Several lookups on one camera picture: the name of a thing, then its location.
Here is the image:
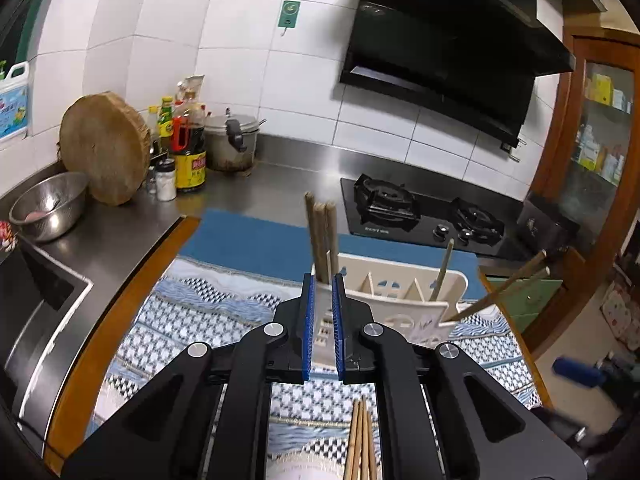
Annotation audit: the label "black range hood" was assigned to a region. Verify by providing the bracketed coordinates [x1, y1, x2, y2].
[339, 0, 575, 148]

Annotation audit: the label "wooden glass door cabinet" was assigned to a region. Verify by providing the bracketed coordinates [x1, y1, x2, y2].
[525, 30, 640, 271]

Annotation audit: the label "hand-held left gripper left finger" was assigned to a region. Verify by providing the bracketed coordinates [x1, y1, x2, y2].
[59, 272, 317, 480]

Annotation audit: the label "large soy sauce bottle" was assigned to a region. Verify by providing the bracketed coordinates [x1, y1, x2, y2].
[171, 105, 207, 191]

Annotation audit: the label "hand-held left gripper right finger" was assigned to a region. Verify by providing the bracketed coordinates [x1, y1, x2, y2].
[333, 273, 587, 480]

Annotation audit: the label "green label bottle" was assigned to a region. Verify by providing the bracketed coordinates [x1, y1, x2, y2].
[157, 96, 175, 142]

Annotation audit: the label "black gas stove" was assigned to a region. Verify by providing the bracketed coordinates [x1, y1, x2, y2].
[341, 174, 531, 261]

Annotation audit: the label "stainless steel sink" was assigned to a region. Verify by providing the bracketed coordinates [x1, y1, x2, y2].
[0, 237, 95, 441]

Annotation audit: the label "cream plastic utensil holder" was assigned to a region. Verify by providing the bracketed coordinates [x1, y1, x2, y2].
[312, 252, 468, 356]

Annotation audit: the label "steel pressure cooker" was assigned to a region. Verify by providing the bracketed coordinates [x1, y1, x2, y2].
[205, 107, 267, 173]

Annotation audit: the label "green wall hook plate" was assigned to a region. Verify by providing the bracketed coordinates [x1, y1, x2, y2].
[276, 0, 302, 37]

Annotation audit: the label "tan wooden chopstick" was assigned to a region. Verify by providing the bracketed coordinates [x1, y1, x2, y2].
[344, 400, 361, 480]
[444, 250, 547, 322]
[325, 201, 340, 277]
[352, 396, 365, 480]
[304, 192, 322, 282]
[477, 267, 551, 313]
[429, 238, 455, 302]
[313, 203, 329, 282]
[361, 407, 372, 480]

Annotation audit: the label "green drawer cabinet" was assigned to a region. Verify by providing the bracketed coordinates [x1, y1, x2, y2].
[485, 275, 563, 333]

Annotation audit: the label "blue white patterned cloth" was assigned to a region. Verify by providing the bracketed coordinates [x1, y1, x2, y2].
[85, 207, 543, 480]

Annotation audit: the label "white detergent bottle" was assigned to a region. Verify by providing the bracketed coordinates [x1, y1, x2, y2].
[0, 60, 30, 143]

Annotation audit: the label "yellow cap bottle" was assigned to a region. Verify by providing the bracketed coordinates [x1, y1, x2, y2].
[147, 106, 161, 155]

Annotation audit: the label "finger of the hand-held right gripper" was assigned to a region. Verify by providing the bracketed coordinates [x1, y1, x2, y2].
[551, 356, 621, 391]

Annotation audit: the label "black kitchen appliance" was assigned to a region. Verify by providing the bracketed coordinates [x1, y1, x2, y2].
[515, 192, 581, 261]

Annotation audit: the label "stainless steel bowl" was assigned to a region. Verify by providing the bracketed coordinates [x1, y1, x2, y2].
[9, 171, 91, 243]

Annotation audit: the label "white salt shaker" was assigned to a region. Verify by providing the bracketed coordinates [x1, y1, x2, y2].
[156, 158, 177, 202]

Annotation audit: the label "round wooden table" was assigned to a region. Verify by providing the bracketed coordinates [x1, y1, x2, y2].
[42, 215, 553, 461]

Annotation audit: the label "green framed window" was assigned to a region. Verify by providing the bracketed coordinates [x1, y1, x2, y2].
[0, 0, 66, 68]

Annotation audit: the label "round wooden cutting board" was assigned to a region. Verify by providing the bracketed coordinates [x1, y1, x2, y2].
[58, 91, 151, 207]

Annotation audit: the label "clear plastic food packet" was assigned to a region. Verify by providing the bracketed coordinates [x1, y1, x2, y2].
[176, 75, 206, 109]

